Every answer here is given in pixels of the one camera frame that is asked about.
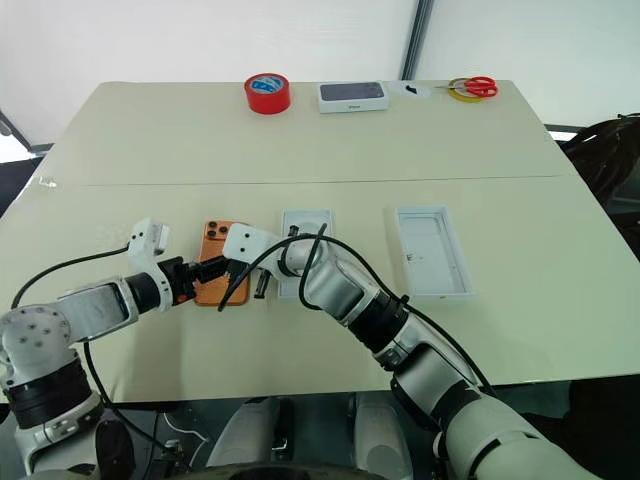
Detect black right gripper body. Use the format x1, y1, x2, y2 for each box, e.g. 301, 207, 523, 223
241, 260, 272, 301

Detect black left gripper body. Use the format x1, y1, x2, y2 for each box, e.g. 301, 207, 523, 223
159, 255, 198, 307

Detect orange smartphone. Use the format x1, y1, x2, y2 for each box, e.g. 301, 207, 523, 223
193, 219, 251, 308

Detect white phone box base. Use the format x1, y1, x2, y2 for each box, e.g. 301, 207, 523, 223
277, 208, 337, 302

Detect white phone box lid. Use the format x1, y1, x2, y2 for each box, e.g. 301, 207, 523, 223
394, 203, 475, 303

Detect closed white phone box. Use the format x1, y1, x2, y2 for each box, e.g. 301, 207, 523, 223
317, 80, 392, 115

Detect white robot left leg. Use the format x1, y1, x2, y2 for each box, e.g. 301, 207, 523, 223
205, 398, 282, 471

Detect white robot leg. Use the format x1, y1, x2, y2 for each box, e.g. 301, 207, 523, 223
351, 391, 414, 480
205, 398, 282, 471

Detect red tape roll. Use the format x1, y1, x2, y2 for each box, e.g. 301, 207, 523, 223
243, 72, 293, 116

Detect dark rounded robot torso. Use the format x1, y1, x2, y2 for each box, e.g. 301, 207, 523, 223
149, 462, 381, 480

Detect white robot right leg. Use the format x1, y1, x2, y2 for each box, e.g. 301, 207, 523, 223
351, 391, 414, 480

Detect small white black-marked piece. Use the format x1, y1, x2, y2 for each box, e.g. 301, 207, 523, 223
398, 81, 432, 100

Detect yellow tape roll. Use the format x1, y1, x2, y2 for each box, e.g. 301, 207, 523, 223
446, 77, 485, 103

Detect dark grey vertical pole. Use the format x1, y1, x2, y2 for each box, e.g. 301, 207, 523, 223
401, 0, 436, 82

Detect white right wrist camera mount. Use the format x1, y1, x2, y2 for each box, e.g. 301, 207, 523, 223
221, 223, 282, 277

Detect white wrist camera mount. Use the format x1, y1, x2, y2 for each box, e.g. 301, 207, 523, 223
126, 217, 172, 302
221, 223, 282, 277

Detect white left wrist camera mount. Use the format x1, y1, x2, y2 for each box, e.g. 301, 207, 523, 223
126, 217, 172, 302

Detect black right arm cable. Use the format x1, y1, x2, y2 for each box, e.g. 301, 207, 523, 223
217, 222, 497, 398

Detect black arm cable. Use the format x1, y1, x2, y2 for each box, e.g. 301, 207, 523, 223
10, 243, 174, 454
217, 222, 497, 398

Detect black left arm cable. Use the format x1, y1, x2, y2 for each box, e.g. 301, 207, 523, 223
10, 243, 174, 454

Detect grey frame beside table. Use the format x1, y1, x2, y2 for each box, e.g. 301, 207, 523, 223
0, 106, 55, 162

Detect red-handled scissors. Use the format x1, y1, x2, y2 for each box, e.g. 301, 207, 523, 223
433, 75, 500, 99

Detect black bag with cables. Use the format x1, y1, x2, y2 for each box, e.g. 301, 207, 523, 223
561, 113, 640, 229

